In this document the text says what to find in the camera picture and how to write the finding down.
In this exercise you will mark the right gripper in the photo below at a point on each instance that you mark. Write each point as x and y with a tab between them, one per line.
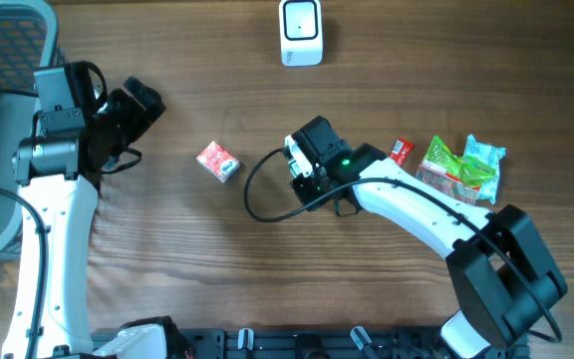
303	185

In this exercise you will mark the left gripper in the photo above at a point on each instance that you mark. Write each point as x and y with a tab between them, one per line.
139	119

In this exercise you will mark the red coffee stick sachet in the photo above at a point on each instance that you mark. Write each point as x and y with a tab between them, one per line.
401	150

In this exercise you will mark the red tissue pack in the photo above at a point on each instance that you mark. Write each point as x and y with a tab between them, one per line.
218	161

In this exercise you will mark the green snack bag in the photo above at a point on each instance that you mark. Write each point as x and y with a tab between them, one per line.
452	175

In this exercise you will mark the teal tissue pack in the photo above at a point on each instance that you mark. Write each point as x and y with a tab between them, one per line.
487	159

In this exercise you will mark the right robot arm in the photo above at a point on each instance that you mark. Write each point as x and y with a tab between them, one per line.
503	275

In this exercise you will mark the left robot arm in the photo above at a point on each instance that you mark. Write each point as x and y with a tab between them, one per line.
80	132

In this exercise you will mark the white barcode scanner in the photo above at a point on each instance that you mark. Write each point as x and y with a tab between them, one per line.
301	32

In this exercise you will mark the grey black mesh basket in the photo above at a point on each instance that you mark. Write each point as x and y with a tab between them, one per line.
28	40

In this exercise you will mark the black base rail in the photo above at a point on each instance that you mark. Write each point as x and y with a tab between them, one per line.
396	343

